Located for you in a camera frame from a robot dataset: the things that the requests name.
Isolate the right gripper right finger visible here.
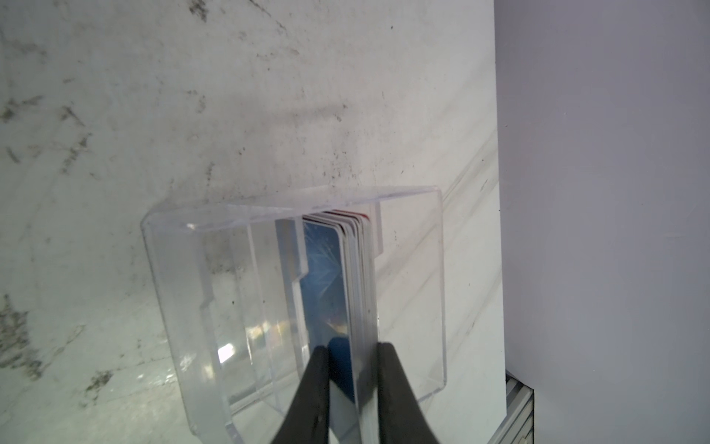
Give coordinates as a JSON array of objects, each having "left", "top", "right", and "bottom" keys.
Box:
[{"left": 377, "top": 342, "right": 439, "bottom": 444}]

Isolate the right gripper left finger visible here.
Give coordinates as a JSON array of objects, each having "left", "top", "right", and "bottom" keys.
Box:
[{"left": 272, "top": 346, "right": 330, "bottom": 444}]

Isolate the blue credit card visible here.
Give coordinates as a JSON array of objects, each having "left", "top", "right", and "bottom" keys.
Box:
[{"left": 300, "top": 218, "right": 355, "bottom": 403}]

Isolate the clear acrylic card box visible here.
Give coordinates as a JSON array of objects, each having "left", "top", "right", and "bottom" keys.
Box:
[{"left": 142, "top": 186, "right": 447, "bottom": 443}]

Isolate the stack of dark cards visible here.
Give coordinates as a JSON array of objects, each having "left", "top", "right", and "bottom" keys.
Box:
[{"left": 327, "top": 210, "right": 379, "bottom": 443}]

